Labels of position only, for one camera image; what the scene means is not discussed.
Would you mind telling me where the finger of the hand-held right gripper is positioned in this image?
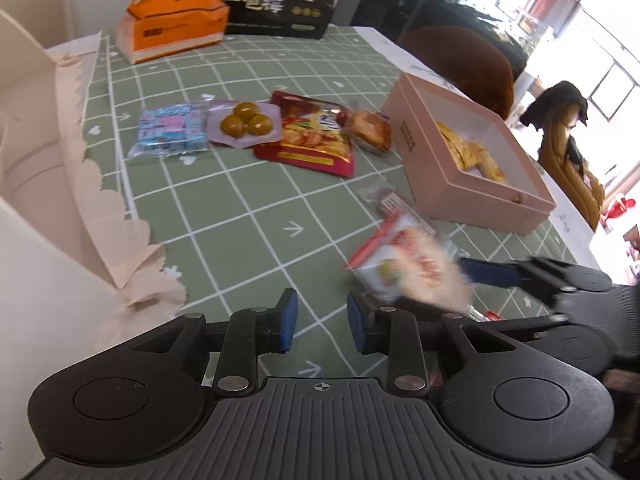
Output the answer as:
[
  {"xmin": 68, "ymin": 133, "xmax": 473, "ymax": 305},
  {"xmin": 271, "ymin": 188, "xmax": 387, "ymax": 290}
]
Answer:
[
  {"xmin": 470, "ymin": 311, "xmax": 571, "ymax": 343},
  {"xmin": 457, "ymin": 256, "xmax": 613, "ymax": 311}
]

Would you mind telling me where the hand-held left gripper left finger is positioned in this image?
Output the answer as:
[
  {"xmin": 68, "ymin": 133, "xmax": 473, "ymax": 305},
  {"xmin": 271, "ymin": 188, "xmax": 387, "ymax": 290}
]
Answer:
[{"xmin": 131, "ymin": 287, "xmax": 299, "ymax": 396}]

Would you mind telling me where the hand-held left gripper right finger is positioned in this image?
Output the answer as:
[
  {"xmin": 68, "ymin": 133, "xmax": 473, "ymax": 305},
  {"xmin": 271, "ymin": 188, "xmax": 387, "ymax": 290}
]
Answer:
[{"xmin": 347, "ymin": 291, "xmax": 526, "ymax": 395}]

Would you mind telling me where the white red snack packet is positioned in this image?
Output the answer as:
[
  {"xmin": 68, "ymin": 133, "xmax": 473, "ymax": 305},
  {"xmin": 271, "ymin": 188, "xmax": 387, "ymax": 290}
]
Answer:
[{"xmin": 345, "ymin": 210, "xmax": 473, "ymax": 313}]

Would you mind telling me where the pink cardboard box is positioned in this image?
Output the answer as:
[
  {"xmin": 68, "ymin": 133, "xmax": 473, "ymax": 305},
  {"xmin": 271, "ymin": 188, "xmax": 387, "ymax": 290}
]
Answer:
[{"xmin": 382, "ymin": 72, "xmax": 557, "ymax": 236}]

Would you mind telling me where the clear orange bread packet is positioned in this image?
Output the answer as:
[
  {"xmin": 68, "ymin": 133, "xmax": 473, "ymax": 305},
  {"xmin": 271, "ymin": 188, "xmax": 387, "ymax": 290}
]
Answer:
[{"xmin": 342, "ymin": 110, "xmax": 393, "ymax": 155}]

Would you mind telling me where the green plum packet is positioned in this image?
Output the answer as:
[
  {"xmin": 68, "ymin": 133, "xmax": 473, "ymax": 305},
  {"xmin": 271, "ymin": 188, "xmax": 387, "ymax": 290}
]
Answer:
[{"xmin": 206, "ymin": 99, "xmax": 285, "ymax": 150}]

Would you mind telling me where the red object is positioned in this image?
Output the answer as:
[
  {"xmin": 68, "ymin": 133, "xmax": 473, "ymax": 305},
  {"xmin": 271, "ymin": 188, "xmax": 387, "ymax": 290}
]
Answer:
[{"xmin": 600, "ymin": 195, "xmax": 632, "ymax": 222}]

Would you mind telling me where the green checked tablecloth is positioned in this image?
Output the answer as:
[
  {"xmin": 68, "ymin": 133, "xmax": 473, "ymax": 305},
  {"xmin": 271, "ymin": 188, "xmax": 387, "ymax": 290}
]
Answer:
[{"xmin": 82, "ymin": 25, "xmax": 601, "ymax": 381}]

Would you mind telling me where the yellow white snack packet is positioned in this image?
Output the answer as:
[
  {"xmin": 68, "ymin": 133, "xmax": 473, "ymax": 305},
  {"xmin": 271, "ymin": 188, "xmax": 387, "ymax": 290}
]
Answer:
[{"xmin": 467, "ymin": 141, "xmax": 507, "ymax": 182}]

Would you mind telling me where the clear brown bar packet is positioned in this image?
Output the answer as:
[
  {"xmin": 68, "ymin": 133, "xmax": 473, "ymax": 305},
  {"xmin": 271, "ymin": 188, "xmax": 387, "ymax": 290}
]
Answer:
[{"xmin": 357, "ymin": 184, "xmax": 436, "ymax": 233}]

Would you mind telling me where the brown armchair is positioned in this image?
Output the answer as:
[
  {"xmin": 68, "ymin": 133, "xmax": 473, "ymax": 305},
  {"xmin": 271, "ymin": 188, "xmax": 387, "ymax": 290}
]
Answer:
[{"xmin": 537, "ymin": 110, "xmax": 606, "ymax": 233}]

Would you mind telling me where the black cloth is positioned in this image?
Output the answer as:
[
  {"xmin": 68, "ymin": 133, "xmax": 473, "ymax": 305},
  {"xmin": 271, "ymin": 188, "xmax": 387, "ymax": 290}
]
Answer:
[{"xmin": 520, "ymin": 80, "xmax": 590, "ymax": 133}]

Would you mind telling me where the brown chair back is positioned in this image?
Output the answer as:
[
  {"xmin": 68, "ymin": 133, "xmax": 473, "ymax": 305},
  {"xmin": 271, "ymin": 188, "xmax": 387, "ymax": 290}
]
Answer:
[{"xmin": 398, "ymin": 25, "xmax": 516, "ymax": 118}]

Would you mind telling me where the blue candy packet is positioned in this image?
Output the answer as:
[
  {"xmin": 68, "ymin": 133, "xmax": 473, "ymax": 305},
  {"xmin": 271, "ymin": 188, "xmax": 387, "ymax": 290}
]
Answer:
[{"xmin": 126, "ymin": 101, "xmax": 211, "ymax": 162}]

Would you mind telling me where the orange tissue pack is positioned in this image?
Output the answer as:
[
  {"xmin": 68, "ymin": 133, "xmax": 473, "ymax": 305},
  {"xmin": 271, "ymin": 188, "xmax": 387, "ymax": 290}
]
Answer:
[{"xmin": 116, "ymin": 0, "xmax": 231, "ymax": 65}]

